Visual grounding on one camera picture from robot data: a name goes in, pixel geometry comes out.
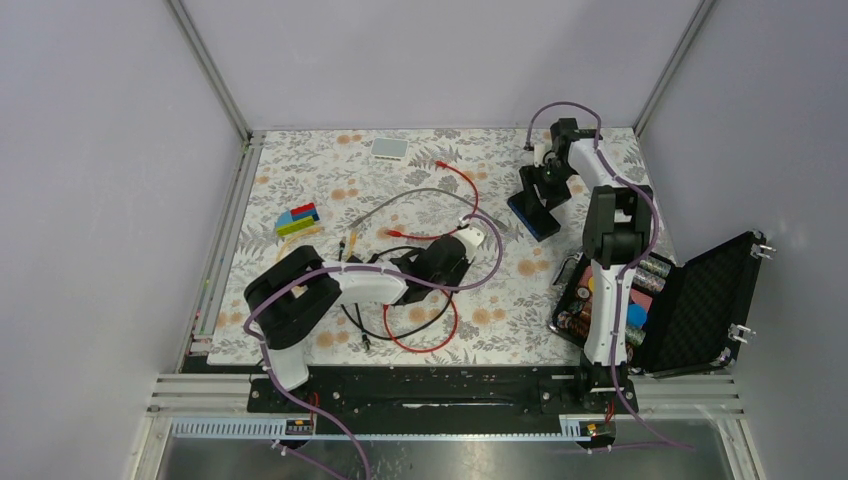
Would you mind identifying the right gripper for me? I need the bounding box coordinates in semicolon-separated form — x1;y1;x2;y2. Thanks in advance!
518;160;575;216

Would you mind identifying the black network switch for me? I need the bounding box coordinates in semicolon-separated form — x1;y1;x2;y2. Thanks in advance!
507;193;561;242

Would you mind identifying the red ethernet cable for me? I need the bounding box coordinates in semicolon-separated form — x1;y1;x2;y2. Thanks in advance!
381;291;460;354
386;159;481;241

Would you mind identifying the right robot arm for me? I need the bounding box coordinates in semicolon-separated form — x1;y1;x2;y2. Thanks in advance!
508;118;657;412

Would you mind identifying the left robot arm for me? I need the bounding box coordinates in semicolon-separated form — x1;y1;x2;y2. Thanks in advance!
244;230;482;411

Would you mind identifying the floral table mat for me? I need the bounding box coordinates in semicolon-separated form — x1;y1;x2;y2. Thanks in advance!
207;129;589;367

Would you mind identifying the colourful toy brick stack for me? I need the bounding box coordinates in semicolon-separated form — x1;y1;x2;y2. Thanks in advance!
274;203;320;238

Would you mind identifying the black case with chips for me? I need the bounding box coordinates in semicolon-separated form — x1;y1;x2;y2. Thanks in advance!
549;231;773;378

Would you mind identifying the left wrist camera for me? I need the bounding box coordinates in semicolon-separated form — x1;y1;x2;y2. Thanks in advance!
452;226;485;261

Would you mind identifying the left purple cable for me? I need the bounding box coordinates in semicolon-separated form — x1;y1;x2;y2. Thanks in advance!
242;211;505;480

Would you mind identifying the purple cable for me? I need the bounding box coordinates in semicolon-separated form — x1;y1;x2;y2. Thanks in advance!
242;211;505;480
526;101;694;453

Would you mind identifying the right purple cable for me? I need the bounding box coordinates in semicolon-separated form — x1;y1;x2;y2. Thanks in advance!
526;101;694;453

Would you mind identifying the grey ethernet cable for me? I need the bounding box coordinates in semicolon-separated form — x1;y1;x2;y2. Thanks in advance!
347;187;508;233

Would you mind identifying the yellow cable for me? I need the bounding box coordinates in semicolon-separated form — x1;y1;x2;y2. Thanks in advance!
276;225;359;263

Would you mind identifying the black cable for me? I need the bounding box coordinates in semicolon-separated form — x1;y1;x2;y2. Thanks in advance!
337;239;458;350

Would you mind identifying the white small switch box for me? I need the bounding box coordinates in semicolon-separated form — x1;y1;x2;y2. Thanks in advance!
370;137;409;160

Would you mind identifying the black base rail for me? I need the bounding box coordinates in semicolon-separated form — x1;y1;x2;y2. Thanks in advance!
247;366;607;436

